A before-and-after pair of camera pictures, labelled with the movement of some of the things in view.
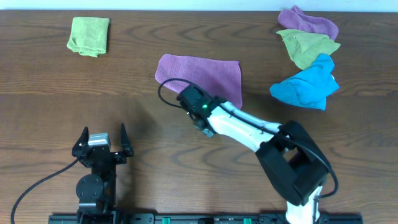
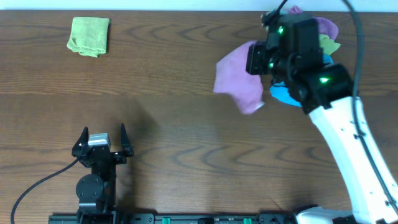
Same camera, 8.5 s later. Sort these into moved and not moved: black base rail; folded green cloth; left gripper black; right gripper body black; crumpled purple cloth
Moved: right gripper body black
Not moved: left gripper black; folded green cloth; crumpled purple cloth; black base rail
